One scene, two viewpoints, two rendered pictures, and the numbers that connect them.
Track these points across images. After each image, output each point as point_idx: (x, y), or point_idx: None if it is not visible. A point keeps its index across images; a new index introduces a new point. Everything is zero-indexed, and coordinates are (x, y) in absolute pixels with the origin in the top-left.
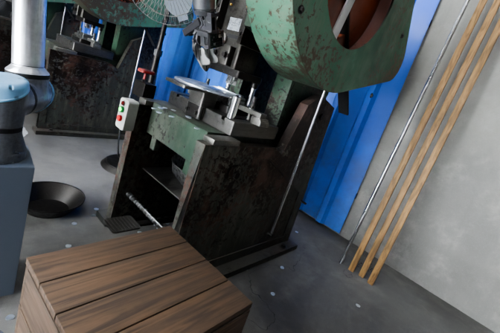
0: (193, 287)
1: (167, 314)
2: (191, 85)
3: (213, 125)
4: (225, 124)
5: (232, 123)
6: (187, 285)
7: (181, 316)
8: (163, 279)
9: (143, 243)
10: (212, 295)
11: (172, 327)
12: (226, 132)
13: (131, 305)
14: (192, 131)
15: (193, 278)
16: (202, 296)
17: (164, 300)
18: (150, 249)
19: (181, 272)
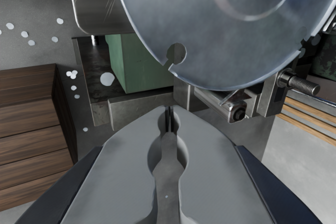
0: (37, 173)
1: (5, 192)
2: (127, 17)
3: (175, 46)
4: (181, 87)
5: (185, 108)
6: (33, 171)
7: (16, 193)
8: (13, 165)
9: (6, 124)
10: (50, 179)
11: (5, 200)
12: (174, 90)
13: None
14: (117, 40)
15: (43, 165)
16: (41, 180)
17: (6, 182)
18: (11, 132)
19: (34, 159)
